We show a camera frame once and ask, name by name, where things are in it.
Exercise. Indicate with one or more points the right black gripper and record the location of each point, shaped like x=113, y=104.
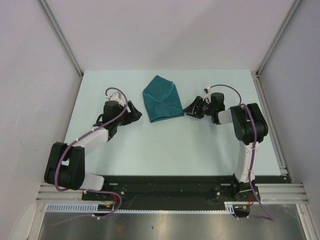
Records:
x=193, y=110

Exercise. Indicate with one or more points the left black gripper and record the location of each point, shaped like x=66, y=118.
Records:
x=133, y=116

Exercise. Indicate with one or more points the teal cloth napkin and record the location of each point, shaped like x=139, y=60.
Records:
x=161, y=100

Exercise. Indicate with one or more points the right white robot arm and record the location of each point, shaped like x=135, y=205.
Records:
x=249, y=124

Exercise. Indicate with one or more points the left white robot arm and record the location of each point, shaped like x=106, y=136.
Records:
x=66, y=166

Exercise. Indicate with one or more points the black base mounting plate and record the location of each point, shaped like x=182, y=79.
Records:
x=172, y=192

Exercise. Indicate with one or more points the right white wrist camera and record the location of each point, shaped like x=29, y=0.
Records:
x=207, y=93

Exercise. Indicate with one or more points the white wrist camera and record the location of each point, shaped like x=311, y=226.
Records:
x=207, y=93
x=116, y=97

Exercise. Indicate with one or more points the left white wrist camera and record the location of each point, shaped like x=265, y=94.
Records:
x=116, y=97

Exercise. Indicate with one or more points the white slotted cable duct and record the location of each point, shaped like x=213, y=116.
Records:
x=103, y=209

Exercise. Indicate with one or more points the aluminium front rail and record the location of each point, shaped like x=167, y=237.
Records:
x=278, y=193

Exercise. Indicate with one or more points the left aluminium frame post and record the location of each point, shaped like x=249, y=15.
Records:
x=58, y=32

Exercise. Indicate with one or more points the aluminium frame post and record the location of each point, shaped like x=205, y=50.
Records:
x=58, y=32
x=279, y=35

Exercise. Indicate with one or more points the right aluminium frame post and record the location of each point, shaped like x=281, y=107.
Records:
x=279, y=35

